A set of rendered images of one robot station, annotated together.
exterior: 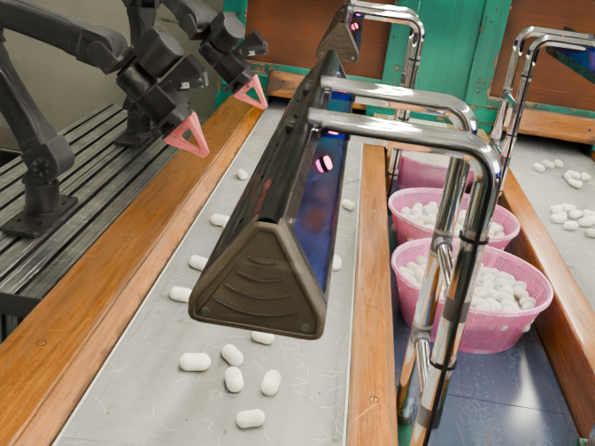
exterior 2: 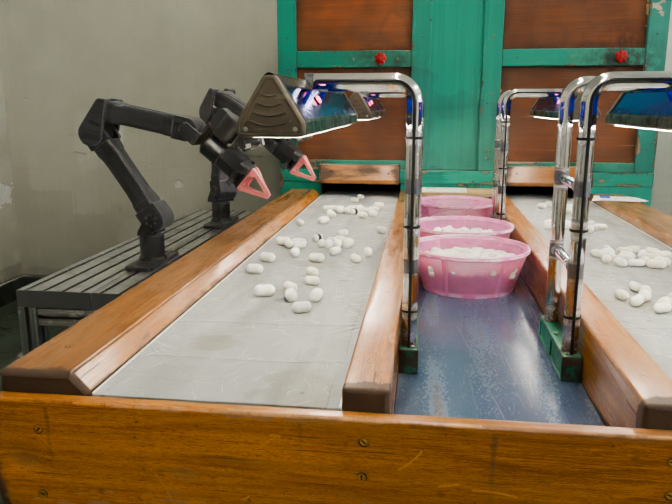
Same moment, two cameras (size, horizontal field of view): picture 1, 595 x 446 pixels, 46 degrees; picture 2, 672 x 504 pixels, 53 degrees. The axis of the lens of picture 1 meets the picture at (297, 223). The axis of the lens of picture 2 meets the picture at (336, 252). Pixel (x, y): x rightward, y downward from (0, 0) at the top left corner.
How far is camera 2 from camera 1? 0.47 m
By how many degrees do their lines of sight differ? 11
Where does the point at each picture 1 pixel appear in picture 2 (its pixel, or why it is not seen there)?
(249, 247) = (262, 89)
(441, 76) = (456, 151)
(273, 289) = (276, 110)
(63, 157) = (166, 213)
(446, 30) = (454, 115)
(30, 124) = (141, 190)
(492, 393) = (487, 313)
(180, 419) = (255, 312)
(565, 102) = not seen: hidden behind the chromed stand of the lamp
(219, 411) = (281, 309)
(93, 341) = (195, 284)
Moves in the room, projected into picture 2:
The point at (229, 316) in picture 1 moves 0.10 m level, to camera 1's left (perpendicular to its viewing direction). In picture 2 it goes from (257, 130) to (171, 129)
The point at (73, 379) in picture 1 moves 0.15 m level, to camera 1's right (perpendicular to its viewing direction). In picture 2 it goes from (183, 297) to (270, 299)
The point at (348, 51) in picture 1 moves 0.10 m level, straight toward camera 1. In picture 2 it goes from (363, 111) to (359, 112)
